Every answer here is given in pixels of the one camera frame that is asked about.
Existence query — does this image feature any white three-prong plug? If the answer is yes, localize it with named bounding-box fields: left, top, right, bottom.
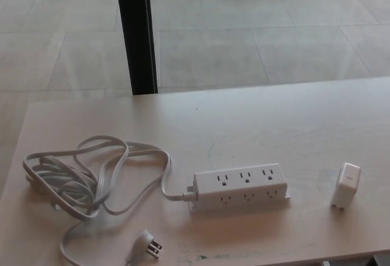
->
left=124, top=229, right=162, bottom=266

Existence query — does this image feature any white charger adapter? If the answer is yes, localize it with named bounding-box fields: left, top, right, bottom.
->
left=330, top=162, right=362, bottom=213

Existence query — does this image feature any white flat power cord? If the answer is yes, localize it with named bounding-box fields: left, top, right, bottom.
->
left=21, top=135, right=196, bottom=266

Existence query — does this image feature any black window frame post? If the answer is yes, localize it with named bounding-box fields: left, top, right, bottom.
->
left=115, top=0, right=158, bottom=96

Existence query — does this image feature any white power strip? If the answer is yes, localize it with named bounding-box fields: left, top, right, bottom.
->
left=186, top=163, right=292, bottom=215

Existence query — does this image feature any grey object under desk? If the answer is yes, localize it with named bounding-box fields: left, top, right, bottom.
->
left=372, top=251, right=390, bottom=266

